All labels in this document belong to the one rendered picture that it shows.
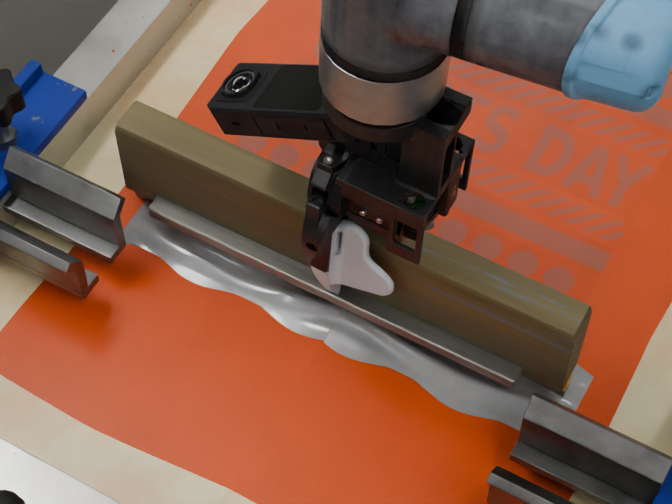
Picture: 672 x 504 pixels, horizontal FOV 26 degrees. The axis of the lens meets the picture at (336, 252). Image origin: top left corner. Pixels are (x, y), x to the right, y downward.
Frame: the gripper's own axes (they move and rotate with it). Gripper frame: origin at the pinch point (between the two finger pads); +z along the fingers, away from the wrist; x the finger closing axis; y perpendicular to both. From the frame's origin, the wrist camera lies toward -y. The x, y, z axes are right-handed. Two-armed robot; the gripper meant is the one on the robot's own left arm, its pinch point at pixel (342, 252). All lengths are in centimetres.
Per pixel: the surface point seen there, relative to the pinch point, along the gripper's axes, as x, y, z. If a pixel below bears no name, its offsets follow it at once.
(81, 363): -14.5, -13.0, 5.1
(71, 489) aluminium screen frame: -23.9, -6.7, 1.3
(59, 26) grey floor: 76, -94, 102
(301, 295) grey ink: -2.3, -2.0, 4.0
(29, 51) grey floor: 69, -96, 102
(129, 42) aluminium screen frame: 9.9, -24.7, 1.6
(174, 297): -6.6, -10.2, 5.0
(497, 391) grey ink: -2.6, 13.8, 3.6
